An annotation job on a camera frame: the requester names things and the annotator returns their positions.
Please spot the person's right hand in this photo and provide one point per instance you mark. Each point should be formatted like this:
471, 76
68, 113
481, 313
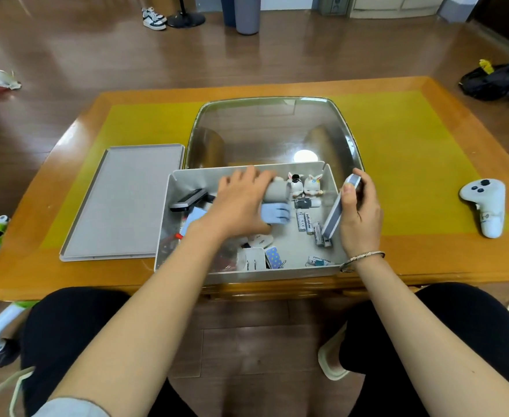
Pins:
363, 225

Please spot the person's left hand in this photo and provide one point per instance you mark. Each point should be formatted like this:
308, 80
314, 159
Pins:
232, 212

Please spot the person's right thumb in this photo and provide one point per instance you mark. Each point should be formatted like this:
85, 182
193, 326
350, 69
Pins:
348, 201

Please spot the person's left fingers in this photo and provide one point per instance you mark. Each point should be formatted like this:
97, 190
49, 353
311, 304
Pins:
248, 180

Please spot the grey and blue soft toy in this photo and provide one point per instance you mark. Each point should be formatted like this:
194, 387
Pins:
277, 208

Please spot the person's right forearm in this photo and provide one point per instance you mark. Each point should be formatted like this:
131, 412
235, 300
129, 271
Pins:
415, 334

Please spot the person's left forearm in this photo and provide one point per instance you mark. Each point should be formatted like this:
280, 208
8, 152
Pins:
150, 317

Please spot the white rabbit figurine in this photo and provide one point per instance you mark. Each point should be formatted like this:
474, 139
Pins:
313, 185

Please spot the silver battery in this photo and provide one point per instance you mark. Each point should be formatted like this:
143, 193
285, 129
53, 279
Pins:
301, 221
310, 224
318, 235

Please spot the white figurine with black hat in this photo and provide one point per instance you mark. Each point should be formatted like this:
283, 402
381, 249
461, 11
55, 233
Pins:
295, 186

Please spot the clear plastic lid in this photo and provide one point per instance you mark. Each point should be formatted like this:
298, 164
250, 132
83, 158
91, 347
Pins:
263, 130

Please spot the black and silver stapler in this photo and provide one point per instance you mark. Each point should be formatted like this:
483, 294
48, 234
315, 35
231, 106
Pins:
189, 199

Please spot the white oval case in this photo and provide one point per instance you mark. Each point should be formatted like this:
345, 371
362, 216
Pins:
261, 241

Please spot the small white and teal packet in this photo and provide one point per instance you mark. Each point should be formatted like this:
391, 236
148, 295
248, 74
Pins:
318, 261

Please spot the light blue paper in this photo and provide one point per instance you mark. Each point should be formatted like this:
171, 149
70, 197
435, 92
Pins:
192, 221

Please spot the yellow table mat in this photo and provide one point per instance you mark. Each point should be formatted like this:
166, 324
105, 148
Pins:
411, 169

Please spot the grey storage box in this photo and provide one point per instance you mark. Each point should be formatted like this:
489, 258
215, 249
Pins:
289, 245

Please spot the small white box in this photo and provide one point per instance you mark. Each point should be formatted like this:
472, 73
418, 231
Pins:
252, 259

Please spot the blue dotted card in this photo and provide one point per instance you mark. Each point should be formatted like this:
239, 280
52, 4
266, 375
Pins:
274, 257

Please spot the wooden table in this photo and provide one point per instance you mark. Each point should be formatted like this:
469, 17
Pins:
432, 264

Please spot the grey flat tray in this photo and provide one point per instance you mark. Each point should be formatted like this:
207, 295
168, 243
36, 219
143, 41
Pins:
124, 204

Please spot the white hand controller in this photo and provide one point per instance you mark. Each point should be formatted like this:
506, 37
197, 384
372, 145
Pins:
487, 204

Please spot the beige slipper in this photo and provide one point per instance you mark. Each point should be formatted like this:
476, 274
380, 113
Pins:
328, 360

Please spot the grey waste bin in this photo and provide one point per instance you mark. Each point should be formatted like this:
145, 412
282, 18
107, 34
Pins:
247, 15

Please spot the black trousers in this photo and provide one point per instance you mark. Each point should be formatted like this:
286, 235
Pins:
463, 325

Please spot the blue waste bin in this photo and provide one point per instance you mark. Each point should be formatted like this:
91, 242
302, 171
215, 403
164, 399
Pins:
227, 10

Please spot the black round stand base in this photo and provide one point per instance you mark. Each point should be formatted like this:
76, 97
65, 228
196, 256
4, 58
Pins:
186, 19

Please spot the black bag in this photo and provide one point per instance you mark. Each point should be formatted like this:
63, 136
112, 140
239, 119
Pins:
487, 82

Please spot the white and black sneakers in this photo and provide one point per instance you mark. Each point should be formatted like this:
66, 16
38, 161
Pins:
153, 19

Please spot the white cabinet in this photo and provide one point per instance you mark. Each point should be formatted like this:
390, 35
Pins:
395, 6

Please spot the white sleeve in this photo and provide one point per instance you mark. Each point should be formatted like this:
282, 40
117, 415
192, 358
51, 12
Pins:
72, 408

